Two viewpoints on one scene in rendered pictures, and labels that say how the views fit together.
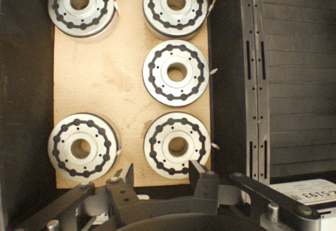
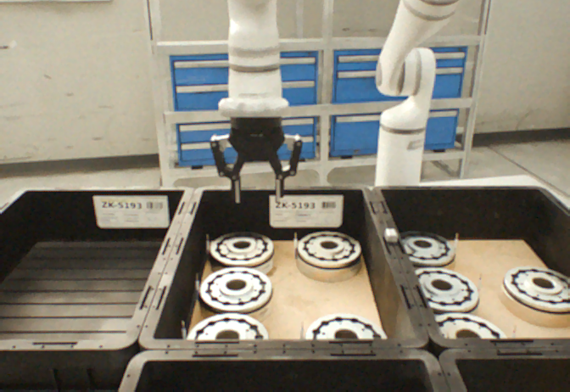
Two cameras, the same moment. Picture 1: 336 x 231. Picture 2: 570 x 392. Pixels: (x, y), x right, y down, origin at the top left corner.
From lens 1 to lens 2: 68 cm
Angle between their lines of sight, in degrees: 68
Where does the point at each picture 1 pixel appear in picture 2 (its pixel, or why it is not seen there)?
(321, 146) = (72, 257)
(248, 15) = (170, 267)
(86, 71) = (338, 310)
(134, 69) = (282, 310)
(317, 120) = (64, 274)
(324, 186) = (109, 215)
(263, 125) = (178, 220)
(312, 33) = not seen: hidden behind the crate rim
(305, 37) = not seen: hidden behind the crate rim
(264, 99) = (173, 229)
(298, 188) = (136, 216)
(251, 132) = (188, 217)
